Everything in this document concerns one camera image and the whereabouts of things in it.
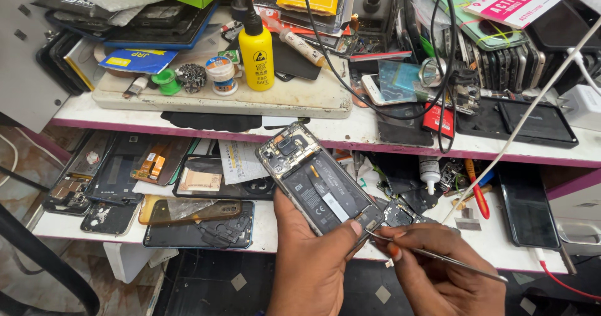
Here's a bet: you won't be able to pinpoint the person's right hand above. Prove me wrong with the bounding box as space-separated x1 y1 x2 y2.
372 223 495 316

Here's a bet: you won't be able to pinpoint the person's left hand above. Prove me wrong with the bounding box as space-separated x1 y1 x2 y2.
267 189 364 316

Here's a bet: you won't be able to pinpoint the metal tweezers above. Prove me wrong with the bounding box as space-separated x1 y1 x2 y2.
364 229 509 284

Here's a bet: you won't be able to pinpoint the black smartphone with battery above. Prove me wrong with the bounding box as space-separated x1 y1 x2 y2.
255 121 387 238

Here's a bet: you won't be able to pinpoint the black phone circuit board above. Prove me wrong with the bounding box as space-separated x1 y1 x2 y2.
381 198 425 228

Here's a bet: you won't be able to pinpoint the white glue bottle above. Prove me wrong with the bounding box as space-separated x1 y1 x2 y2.
418 156 442 196

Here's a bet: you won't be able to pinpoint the printed paper sheet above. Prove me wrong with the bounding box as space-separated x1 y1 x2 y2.
218 140 271 186

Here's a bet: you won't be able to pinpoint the brown phone in clear case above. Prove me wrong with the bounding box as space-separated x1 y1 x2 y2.
138 194 243 227

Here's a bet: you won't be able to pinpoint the folded paper note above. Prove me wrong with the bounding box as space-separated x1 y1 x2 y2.
178 168 223 193

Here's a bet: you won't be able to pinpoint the white drawer box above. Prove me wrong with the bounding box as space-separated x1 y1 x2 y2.
546 168 601 257

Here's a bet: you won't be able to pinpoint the black pouch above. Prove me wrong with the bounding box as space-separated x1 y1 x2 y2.
375 102 435 147

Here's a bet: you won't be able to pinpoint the red phone battery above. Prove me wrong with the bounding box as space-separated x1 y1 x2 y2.
422 102 455 139

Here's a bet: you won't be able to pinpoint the white work board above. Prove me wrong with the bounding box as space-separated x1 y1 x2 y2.
91 6 353 120

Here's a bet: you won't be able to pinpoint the phone panel with orange flex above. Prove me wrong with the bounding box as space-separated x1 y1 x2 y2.
130 138 193 186

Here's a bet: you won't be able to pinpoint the white smartphone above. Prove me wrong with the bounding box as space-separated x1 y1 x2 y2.
360 74 419 107

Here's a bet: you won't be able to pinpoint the broken black back cover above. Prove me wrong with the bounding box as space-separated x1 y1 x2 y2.
80 202 140 236

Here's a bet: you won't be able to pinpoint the small white flux jar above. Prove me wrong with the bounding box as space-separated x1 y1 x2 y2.
205 55 239 96

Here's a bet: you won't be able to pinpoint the metal flashlight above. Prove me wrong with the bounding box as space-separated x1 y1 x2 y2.
418 57 448 88

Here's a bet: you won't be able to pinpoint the dark phone back panel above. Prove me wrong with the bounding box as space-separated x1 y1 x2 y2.
86 132 157 205

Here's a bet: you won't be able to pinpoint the yellow bottle with black nozzle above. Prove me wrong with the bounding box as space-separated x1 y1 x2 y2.
238 0 275 92

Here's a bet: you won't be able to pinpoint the glue syringe tube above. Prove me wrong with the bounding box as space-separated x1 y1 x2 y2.
260 11 327 68

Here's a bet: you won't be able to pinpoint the row of upright phones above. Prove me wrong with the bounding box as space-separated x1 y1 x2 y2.
441 30 566 92

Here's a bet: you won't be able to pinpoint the white charger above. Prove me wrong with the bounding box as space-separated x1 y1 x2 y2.
558 84 601 132

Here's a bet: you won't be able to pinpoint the green solder wick spool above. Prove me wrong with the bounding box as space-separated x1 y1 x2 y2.
151 68 182 96

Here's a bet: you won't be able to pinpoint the green phone with rubber bands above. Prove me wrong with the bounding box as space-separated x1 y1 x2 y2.
429 0 530 52

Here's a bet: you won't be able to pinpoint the blue and yellow packet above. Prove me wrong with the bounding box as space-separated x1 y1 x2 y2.
99 48 179 75

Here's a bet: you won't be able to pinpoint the black microscope stand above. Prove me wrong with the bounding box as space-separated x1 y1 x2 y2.
351 0 405 36

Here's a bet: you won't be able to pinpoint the stack of dark tablets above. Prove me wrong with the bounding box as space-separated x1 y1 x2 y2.
44 0 222 50

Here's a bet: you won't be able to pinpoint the pink and white box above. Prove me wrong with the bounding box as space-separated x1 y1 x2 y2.
464 0 572 30

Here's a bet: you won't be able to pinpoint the stack of phone screens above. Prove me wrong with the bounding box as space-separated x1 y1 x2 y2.
36 29 110 96

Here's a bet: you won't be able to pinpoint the grey metal panel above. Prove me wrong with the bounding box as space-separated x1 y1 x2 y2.
0 0 97 134

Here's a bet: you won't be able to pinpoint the black packet with white label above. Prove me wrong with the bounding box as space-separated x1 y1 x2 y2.
32 0 118 22

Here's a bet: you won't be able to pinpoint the red handled screwdriver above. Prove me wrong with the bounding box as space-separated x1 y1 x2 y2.
464 159 491 221

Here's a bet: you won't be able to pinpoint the red cable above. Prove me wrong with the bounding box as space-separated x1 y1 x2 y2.
534 249 601 303

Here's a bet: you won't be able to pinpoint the black phone with blue frame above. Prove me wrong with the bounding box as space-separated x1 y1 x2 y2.
143 201 255 250

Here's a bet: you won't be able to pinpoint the black phone display frame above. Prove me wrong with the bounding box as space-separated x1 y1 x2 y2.
457 95 579 149

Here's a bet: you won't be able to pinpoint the white cable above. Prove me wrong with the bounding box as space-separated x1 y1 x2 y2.
441 18 601 224

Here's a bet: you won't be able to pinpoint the black cable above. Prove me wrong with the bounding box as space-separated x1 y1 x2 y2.
300 0 460 155

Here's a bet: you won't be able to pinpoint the opened phone frame with board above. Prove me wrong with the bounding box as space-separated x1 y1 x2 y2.
42 130 114 216

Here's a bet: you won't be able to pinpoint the black chair frame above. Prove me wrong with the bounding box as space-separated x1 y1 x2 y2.
0 166 100 316

